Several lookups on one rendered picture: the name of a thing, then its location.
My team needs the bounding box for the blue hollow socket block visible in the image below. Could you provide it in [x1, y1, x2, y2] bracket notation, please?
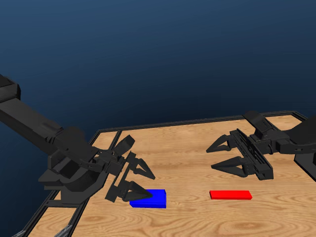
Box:
[129, 189, 167, 209]

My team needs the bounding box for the thin red peg bar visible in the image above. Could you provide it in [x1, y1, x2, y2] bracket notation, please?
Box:
[209, 190, 253, 200]

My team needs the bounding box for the black table frame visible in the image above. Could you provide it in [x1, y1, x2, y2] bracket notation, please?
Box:
[0, 110, 316, 237]

